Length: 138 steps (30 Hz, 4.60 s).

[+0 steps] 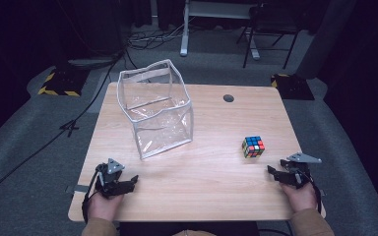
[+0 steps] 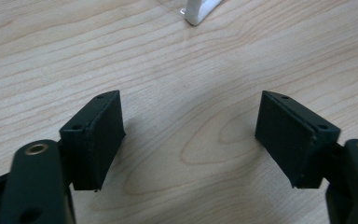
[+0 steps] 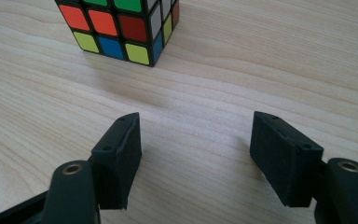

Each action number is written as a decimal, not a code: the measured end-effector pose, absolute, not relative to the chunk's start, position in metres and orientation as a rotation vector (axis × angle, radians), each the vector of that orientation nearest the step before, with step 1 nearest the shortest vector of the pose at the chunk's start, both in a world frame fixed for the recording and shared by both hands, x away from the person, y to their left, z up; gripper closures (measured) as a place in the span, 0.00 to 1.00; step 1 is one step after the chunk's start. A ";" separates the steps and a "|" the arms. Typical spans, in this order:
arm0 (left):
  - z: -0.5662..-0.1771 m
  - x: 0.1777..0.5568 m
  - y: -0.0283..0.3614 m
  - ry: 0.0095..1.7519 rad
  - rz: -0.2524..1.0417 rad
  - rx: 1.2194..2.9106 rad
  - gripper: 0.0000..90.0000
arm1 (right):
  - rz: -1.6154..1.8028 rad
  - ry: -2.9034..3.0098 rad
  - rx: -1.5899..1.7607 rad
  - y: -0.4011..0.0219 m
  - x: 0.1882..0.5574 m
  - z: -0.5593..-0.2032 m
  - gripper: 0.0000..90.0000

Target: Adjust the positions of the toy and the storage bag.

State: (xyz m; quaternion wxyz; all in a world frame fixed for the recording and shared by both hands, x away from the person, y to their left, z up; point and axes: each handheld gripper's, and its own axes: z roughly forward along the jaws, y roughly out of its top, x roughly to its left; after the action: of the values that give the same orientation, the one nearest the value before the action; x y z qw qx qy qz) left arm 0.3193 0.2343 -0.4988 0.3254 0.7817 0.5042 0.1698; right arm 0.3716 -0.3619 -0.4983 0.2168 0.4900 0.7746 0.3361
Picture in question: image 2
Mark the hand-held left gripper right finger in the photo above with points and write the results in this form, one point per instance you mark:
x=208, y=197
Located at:
x=292, y=146

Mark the white plastic stand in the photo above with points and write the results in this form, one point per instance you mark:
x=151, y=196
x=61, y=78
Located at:
x=199, y=10

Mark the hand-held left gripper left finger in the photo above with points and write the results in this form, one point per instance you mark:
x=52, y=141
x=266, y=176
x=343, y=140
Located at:
x=93, y=146

